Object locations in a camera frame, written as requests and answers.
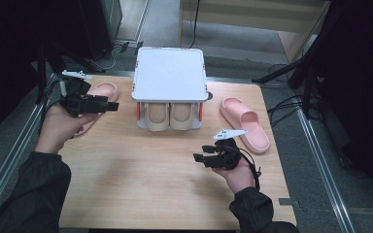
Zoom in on white two-tier shoe rack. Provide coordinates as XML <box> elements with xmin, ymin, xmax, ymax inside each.
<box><xmin>131</xmin><ymin>47</ymin><xmax>210</xmax><ymax>132</ymax></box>

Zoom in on left hand-held gripper black cable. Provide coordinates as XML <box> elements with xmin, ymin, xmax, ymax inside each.
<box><xmin>38</xmin><ymin>79</ymin><xmax>67</xmax><ymax>130</ymax></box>

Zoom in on black floor cables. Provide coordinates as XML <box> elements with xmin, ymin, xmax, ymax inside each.
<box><xmin>266</xmin><ymin>62</ymin><xmax>322</xmax><ymax>127</ymax></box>

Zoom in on black hanging cable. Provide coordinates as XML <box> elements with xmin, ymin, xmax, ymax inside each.
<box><xmin>188</xmin><ymin>0</ymin><xmax>202</xmax><ymax>50</ymax></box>

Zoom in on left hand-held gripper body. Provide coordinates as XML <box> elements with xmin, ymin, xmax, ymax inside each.
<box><xmin>59</xmin><ymin>69</ymin><xmax>110</xmax><ymax>117</ymax></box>

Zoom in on black cabinet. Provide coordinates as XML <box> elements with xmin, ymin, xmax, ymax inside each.
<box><xmin>77</xmin><ymin>0</ymin><xmax>124</xmax><ymax>61</ymax></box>

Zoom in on cream perforated clog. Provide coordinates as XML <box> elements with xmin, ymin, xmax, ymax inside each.
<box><xmin>144</xmin><ymin>102</ymin><xmax>171</xmax><ymax>132</ymax></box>
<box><xmin>169</xmin><ymin>102</ymin><xmax>195</xmax><ymax>131</ymax></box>

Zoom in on person's right hand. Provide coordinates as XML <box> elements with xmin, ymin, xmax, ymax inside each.
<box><xmin>212</xmin><ymin>159</ymin><xmax>256</xmax><ymax>194</ymax></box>

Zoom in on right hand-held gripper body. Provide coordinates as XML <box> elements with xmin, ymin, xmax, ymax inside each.
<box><xmin>207</xmin><ymin>128</ymin><xmax>250</xmax><ymax>171</ymax></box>

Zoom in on pink slide slipper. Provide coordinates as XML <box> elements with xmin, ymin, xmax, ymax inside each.
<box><xmin>74</xmin><ymin>82</ymin><xmax>120</xmax><ymax>136</ymax></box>
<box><xmin>220</xmin><ymin>96</ymin><xmax>271</xmax><ymax>154</ymax></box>

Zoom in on black tripod stand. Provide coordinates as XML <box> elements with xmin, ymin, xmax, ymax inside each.
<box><xmin>252</xmin><ymin>48</ymin><xmax>324</xmax><ymax>120</ymax></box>

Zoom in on person's left hand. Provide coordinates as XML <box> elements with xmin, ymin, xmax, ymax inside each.
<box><xmin>34</xmin><ymin>103</ymin><xmax>100</xmax><ymax>154</ymax></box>

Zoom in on light wooden cabinet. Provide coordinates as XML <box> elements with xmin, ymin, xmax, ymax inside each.
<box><xmin>178</xmin><ymin>0</ymin><xmax>333</xmax><ymax>64</ymax></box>

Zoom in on black metal stand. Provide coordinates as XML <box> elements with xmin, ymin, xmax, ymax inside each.
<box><xmin>35</xmin><ymin>42</ymin><xmax>106</xmax><ymax>105</ymax></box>

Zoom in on grey tape strip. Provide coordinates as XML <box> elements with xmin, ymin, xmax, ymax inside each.
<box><xmin>278</xmin><ymin>197</ymin><xmax>300</xmax><ymax>208</ymax></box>

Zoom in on white floor cable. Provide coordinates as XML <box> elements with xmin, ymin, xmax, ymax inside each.
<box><xmin>90</xmin><ymin>45</ymin><xmax>122</xmax><ymax>71</ymax></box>

